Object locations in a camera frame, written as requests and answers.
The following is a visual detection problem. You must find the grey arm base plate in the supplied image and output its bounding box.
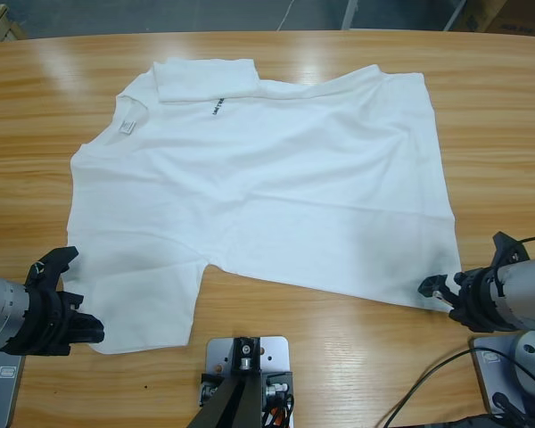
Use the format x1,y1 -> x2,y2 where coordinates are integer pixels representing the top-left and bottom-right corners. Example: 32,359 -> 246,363
0,351 -> 27,428
469,334 -> 535,420

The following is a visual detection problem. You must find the white metal frame leg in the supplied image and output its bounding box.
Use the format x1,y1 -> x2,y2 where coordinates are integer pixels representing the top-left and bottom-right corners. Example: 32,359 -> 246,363
341,0 -> 361,30
442,0 -> 468,31

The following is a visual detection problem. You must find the black plug cable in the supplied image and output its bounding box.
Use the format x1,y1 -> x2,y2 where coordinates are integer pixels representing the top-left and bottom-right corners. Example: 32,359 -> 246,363
491,391 -> 525,423

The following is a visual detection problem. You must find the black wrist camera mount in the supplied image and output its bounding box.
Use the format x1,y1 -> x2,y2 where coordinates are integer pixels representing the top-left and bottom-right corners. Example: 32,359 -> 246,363
491,230 -> 532,268
25,246 -> 80,293

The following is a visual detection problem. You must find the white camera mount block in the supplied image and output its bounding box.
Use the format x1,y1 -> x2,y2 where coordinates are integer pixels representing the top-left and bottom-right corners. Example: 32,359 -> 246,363
204,336 -> 294,428

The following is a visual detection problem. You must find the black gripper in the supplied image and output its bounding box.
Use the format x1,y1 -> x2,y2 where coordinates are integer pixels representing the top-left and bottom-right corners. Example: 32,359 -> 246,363
2,284 -> 105,357
417,262 -> 525,334

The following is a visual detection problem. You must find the white t-shirt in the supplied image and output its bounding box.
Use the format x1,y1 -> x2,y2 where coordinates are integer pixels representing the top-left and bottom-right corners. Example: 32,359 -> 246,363
61,56 -> 464,357

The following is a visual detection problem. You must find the orange and black cable bundle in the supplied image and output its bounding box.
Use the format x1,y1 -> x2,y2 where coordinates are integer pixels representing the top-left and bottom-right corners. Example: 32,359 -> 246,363
262,394 -> 295,424

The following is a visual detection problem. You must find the wooden pallet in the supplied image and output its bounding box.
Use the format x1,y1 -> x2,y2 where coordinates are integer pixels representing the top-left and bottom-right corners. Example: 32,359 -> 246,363
0,3 -> 28,44

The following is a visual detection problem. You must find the dark camera post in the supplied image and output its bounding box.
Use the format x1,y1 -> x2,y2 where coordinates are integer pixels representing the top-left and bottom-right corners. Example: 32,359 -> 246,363
191,337 -> 262,428

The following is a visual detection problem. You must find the cardboard box with blue print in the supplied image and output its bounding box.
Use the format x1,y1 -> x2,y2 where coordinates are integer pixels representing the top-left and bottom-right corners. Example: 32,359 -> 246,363
454,0 -> 509,33

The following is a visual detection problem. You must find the cardboard box with black print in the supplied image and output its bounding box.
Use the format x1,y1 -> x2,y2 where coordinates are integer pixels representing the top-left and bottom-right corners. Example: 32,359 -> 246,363
485,0 -> 535,36

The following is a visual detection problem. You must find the arm base with cables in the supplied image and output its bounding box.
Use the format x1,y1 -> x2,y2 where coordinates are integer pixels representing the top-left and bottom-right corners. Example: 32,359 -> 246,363
385,347 -> 535,428

